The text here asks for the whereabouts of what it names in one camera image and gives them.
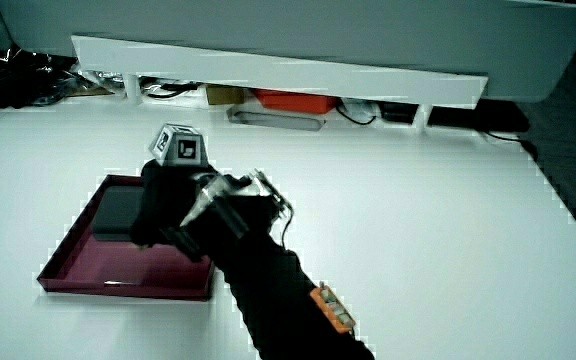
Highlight small black device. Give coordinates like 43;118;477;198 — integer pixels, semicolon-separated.
378;101;420;125

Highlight long black box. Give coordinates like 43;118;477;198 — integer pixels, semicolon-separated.
427;98;531;134

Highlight person's right hand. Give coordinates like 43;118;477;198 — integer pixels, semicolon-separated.
130;123;295;263

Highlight brown cardboard box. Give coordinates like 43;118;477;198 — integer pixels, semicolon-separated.
205;83;246;106

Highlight black battery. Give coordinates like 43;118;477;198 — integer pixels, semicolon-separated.
91;185;145;243

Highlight dark red square plate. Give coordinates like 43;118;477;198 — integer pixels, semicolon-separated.
36;173;217;302

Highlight orange sensor module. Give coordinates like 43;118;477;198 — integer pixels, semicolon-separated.
309;281;357;335

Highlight black plastic bags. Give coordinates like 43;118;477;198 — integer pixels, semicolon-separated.
0;45;80;114

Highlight white raised shelf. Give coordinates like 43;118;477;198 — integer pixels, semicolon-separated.
71;33;489;132

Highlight orange box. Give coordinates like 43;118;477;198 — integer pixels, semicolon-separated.
252;88;340;115

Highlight grey oblong tray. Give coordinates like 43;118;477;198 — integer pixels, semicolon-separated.
226;104;327;133

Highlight large white curved panel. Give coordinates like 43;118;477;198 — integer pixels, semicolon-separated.
0;0;576;104

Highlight black cable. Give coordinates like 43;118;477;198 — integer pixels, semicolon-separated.
481;130;540;162
140;77;202;100
335;103;377;127

